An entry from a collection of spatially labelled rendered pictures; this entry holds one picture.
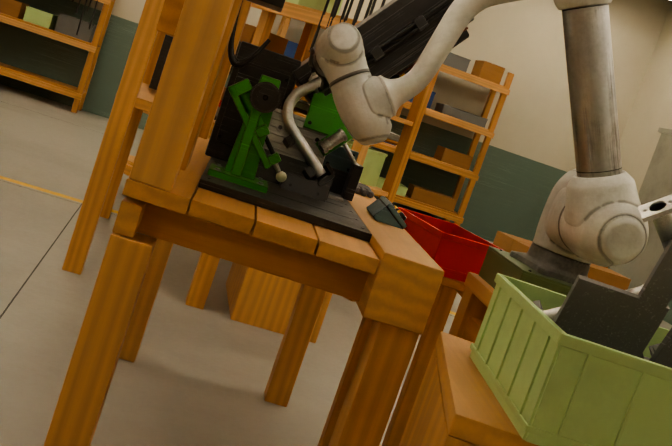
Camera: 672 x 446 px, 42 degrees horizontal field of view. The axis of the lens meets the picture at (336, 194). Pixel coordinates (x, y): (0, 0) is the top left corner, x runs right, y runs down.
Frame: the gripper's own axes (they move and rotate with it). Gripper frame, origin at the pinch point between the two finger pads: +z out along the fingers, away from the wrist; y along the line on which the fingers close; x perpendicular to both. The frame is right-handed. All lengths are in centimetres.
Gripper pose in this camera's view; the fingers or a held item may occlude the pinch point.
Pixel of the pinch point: (318, 81)
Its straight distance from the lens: 242.8
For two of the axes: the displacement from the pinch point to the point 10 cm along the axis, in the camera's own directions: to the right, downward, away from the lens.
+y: -4.6, -8.9, 0.3
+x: -8.7, 4.5, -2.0
